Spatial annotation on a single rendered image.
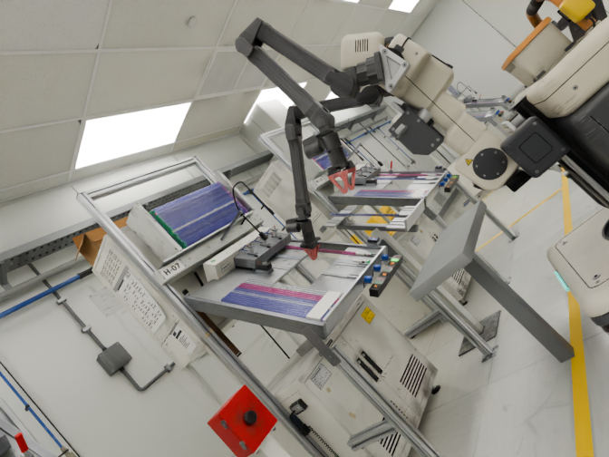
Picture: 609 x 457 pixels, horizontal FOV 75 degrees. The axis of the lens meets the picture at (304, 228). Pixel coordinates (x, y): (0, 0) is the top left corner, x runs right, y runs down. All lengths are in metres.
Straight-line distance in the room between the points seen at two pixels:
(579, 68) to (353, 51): 0.67
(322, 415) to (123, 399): 1.77
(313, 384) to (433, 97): 1.19
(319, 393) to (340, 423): 0.14
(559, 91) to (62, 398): 3.05
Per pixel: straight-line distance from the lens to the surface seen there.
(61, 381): 3.22
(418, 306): 3.07
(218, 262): 1.98
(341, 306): 1.59
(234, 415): 1.34
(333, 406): 1.78
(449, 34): 9.30
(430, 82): 1.49
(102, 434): 3.15
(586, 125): 1.32
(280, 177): 3.11
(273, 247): 2.08
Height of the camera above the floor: 0.86
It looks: 6 degrees up
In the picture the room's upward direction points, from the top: 45 degrees counter-clockwise
